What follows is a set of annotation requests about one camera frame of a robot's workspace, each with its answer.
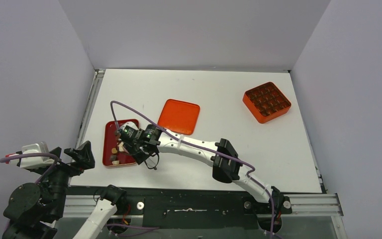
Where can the orange box lid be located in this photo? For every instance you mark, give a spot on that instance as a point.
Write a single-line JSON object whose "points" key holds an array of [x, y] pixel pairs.
{"points": [[179, 116]]}

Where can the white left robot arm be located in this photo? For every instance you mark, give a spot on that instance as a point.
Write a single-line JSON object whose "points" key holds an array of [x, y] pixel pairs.
{"points": [[33, 207]]}

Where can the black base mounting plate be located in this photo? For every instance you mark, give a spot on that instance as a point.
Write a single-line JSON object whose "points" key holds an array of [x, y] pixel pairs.
{"points": [[199, 209]]}

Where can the red chocolate tray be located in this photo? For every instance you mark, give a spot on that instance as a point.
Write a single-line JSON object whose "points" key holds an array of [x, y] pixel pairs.
{"points": [[112, 141]]}

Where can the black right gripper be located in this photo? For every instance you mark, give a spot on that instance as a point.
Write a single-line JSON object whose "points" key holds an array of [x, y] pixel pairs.
{"points": [[123, 139]]}

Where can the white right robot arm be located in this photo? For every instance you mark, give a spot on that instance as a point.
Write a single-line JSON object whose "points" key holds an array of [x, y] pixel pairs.
{"points": [[220, 155]]}

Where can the orange compartment chocolate box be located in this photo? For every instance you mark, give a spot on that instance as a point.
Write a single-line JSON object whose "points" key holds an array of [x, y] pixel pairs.
{"points": [[266, 102]]}

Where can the aluminium table edge rail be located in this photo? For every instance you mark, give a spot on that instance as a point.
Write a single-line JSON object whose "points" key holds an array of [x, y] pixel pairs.
{"points": [[91, 100]]}

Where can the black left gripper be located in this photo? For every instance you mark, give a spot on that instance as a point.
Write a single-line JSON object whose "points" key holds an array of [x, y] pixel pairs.
{"points": [[85, 158]]}

